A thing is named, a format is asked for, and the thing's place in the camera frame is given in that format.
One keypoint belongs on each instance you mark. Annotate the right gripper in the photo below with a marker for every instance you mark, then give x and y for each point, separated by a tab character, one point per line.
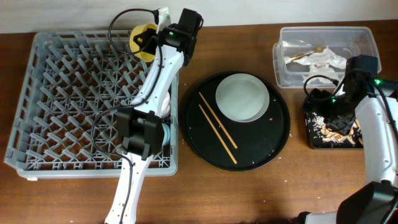
318	106

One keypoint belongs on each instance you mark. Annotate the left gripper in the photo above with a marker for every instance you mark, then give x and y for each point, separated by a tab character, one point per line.
147	46

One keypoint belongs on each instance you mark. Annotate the yellow bowl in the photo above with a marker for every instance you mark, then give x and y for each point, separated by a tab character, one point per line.
135	31

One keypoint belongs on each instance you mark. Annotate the food scraps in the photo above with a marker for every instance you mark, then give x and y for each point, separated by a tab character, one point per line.
332	132

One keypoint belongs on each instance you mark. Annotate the white napkin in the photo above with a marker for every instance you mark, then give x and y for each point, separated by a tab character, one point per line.
324	63

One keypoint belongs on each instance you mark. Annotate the gold foil wrapper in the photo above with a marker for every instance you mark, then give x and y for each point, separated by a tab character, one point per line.
288	59

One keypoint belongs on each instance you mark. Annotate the wooden chopstick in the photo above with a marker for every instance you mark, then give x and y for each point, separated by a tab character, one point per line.
218	135
219	122

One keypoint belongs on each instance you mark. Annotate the grey round plate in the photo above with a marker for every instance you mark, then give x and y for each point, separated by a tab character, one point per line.
242	97

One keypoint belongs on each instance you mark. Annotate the blue cup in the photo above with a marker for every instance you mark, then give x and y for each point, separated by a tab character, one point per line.
167	134

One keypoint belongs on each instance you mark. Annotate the pink cup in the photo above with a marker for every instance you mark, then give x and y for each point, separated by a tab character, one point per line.
166	106

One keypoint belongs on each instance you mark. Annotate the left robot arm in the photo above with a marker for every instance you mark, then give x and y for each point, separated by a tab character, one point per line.
167	46

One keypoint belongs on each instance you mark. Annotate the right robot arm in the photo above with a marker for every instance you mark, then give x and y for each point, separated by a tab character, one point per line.
362	96

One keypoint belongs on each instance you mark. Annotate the grey dishwasher rack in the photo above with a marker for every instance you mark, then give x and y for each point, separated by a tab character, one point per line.
71	77

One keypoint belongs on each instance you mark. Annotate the black rectangular tray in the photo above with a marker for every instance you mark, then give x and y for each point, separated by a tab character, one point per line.
314	140

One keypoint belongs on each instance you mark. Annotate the clear plastic bin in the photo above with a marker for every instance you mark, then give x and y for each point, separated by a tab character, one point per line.
347	42

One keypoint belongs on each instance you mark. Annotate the round black tray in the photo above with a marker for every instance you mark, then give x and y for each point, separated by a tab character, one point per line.
258	141

